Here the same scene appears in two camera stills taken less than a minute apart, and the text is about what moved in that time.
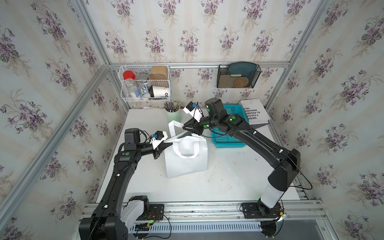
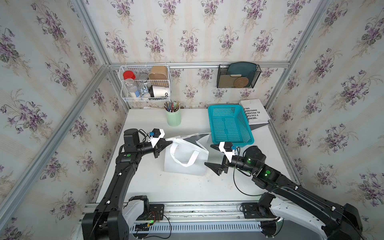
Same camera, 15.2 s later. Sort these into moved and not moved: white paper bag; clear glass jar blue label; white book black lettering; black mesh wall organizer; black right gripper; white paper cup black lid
Moved: black right gripper; white paper bag
Not moved: clear glass jar blue label; white paper cup black lid; white book black lettering; black mesh wall organizer
